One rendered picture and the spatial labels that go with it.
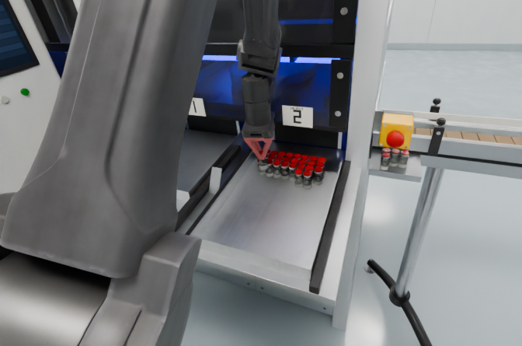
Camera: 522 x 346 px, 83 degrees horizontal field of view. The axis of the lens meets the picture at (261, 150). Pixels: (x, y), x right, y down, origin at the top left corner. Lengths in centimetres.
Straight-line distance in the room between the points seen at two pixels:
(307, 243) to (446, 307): 115
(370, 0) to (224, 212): 56
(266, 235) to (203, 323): 99
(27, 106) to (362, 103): 100
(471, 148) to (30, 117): 130
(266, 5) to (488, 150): 72
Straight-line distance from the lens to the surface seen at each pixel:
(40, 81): 120
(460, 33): 550
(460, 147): 96
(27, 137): 120
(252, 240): 67
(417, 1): 535
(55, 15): 123
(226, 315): 160
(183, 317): 20
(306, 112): 80
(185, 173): 90
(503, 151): 98
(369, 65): 74
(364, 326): 158
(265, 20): 49
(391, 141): 77
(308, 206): 73
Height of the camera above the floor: 139
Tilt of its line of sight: 32 degrees down
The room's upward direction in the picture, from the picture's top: 6 degrees counter-clockwise
